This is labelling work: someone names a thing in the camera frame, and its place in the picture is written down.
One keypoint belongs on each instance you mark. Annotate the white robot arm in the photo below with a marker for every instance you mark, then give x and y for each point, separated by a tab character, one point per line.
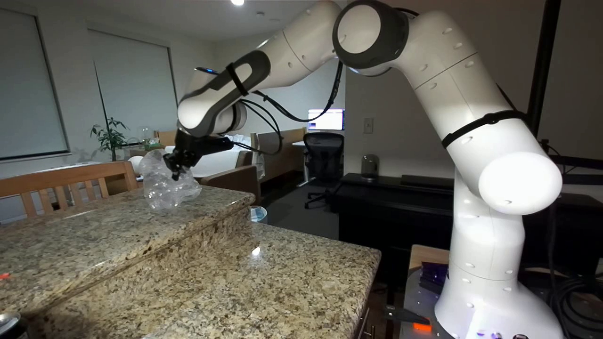
501	169

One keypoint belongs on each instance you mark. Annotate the white wall outlet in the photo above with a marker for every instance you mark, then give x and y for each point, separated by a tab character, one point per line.
369	124

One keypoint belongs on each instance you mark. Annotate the small grey speaker box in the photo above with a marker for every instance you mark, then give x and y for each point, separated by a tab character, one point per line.
371	163

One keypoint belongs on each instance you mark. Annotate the black office chair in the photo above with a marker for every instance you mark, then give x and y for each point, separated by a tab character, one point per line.
325	162

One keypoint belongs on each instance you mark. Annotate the green potted plant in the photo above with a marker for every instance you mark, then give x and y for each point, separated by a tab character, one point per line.
111	135

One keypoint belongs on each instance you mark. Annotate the lit computer monitor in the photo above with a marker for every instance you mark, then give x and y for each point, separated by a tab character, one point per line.
331	118

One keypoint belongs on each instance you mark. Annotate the black low cabinet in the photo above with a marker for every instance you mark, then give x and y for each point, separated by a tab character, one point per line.
395	212

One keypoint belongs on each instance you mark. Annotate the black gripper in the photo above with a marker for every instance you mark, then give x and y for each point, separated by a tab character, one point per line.
190	148

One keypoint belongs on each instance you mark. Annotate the wooden bed frame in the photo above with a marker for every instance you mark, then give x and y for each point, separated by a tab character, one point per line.
269	154

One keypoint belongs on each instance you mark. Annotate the black vertical pole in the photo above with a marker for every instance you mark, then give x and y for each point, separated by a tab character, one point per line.
544	60

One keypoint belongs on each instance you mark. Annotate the wooden chair backrest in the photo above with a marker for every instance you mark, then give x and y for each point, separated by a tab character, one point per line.
69	186

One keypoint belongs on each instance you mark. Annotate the clear plastic bag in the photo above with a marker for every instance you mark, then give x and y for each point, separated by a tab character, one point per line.
161	188

